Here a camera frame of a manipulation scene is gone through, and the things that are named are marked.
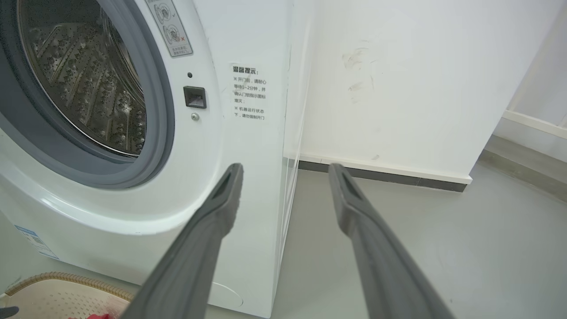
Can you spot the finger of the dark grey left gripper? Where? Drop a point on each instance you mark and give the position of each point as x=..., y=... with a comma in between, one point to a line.
x=8, y=311

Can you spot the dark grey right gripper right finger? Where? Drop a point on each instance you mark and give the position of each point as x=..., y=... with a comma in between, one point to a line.
x=390, y=274

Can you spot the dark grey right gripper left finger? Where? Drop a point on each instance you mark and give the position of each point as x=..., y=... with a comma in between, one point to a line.
x=190, y=274

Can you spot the red and white striped garment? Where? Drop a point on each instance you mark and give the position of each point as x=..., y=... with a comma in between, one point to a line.
x=99, y=316

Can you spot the cream perforated laundry basket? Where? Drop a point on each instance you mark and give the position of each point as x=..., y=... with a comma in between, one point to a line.
x=53, y=297

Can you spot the stainless steel washing machine drum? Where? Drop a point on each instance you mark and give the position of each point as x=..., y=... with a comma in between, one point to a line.
x=79, y=79

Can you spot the round white filter cover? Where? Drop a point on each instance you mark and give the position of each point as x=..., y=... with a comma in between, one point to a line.
x=228, y=294

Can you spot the blue white energy label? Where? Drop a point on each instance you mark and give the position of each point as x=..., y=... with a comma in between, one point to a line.
x=37, y=243

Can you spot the white front-load washing machine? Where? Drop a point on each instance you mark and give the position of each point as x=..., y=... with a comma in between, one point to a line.
x=248, y=199

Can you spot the grey rubber door gasket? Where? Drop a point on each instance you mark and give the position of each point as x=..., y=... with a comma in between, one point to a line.
x=88, y=166

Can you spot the black door latch socket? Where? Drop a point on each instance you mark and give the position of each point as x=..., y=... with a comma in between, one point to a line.
x=195, y=97

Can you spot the white text notice sticker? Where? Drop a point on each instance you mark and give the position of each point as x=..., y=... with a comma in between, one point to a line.
x=249, y=93

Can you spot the grey warning sticker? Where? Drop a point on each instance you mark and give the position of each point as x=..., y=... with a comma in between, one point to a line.
x=170, y=31

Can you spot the white and dark wall baseboard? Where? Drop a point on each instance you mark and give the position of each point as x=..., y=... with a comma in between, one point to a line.
x=398, y=175
x=531, y=126

